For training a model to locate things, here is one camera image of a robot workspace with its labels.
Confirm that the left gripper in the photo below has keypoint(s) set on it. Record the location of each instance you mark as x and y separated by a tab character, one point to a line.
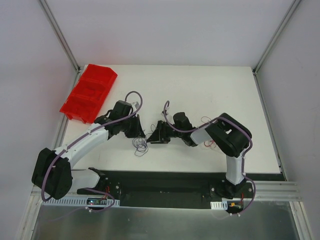
133	125

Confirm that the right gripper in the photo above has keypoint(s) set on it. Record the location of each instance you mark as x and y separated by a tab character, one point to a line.
163	131

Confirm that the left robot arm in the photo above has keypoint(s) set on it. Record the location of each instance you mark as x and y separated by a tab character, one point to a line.
54	173

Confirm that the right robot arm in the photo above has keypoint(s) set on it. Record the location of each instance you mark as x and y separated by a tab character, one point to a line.
230	136

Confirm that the red plastic bin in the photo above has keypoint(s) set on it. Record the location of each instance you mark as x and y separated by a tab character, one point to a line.
90	92

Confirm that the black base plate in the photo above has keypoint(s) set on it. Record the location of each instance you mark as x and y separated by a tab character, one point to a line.
181	190

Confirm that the right white cable duct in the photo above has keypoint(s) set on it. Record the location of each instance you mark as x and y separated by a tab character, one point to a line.
226	204

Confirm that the white cable duct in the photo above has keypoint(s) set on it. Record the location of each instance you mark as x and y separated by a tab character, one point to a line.
82	202
226	204

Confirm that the left white cable duct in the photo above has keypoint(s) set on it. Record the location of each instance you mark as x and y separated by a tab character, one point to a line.
82	202

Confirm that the right aluminium frame post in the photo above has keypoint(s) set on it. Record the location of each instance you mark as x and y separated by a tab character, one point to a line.
277	34

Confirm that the aluminium frame post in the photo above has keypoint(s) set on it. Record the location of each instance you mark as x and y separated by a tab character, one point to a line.
277	34
59	34

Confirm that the left aluminium frame post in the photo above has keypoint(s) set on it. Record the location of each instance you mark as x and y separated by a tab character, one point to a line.
59	34

